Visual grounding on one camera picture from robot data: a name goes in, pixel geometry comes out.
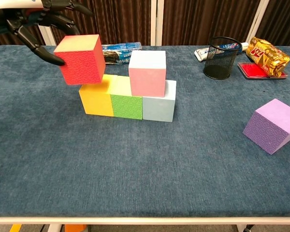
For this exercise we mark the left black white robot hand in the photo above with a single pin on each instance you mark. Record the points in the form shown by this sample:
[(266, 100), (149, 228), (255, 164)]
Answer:
[(26, 14)]

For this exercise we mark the red foam cube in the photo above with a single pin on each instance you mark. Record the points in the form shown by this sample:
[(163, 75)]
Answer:
[(81, 62)]

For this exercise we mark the yellow foam cube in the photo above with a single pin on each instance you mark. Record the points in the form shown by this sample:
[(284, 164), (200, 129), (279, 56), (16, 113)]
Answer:
[(96, 101)]

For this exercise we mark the pink foam cube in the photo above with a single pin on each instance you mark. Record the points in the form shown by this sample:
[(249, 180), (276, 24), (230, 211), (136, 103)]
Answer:
[(147, 77)]

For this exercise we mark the light blue foam cube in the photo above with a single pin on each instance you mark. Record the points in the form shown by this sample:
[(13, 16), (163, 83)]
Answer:
[(158, 108)]

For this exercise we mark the green foam cube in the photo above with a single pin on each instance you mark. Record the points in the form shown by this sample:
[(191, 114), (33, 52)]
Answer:
[(128, 107)]

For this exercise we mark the purple foam cube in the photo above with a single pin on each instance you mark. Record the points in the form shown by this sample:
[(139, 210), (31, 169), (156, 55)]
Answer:
[(270, 128)]

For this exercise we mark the dark brown pleated curtain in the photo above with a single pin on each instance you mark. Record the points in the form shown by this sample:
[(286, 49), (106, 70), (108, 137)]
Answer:
[(285, 19), (207, 19), (116, 21), (0, 41)]

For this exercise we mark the blue cookie package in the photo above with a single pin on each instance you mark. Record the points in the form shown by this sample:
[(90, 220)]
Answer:
[(120, 52)]

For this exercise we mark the white blue toothpaste tube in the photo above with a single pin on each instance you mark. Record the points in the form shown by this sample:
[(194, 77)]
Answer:
[(200, 54)]

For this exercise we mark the black mesh pen cup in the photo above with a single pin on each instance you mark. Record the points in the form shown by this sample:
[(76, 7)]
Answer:
[(220, 72)]

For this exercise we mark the yellow floor tape strip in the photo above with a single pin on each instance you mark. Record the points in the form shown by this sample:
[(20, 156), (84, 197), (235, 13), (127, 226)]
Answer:
[(15, 228)]

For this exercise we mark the white table leg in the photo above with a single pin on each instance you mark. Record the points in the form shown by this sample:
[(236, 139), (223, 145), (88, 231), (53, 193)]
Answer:
[(241, 228), (55, 228)]

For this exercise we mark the orange object under table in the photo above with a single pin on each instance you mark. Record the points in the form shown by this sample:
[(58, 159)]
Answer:
[(75, 228)]

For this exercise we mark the red ink pad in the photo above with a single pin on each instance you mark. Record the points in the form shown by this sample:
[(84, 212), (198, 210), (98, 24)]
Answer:
[(251, 70)]

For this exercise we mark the gold snack package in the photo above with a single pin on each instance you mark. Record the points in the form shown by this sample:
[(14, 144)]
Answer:
[(268, 58)]

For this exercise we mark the white partition post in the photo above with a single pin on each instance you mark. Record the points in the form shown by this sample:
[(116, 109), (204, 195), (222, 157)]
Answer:
[(257, 21), (48, 38), (157, 21)]

